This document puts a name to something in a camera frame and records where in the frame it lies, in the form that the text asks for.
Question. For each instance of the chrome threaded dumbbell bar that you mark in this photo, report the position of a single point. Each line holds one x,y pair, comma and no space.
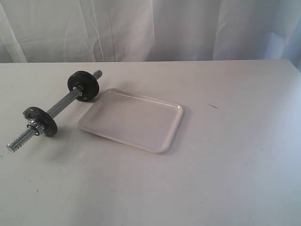
82,86

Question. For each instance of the white rectangular tray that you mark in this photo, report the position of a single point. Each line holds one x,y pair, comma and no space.
139,121

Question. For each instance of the black weight plate on bar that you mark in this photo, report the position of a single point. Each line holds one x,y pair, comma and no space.
80,88

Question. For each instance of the white backdrop curtain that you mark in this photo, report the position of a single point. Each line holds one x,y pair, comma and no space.
149,30

